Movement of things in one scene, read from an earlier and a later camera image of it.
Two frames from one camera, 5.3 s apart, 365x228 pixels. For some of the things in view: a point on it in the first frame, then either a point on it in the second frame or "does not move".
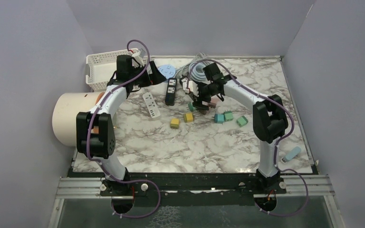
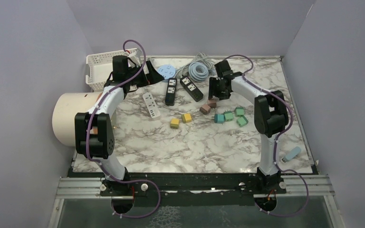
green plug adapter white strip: x=242 y=121 does not move
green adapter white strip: x=190 y=107 -> x=239 y=111
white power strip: x=151 y=105 does not move
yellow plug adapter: x=175 y=123 does not move
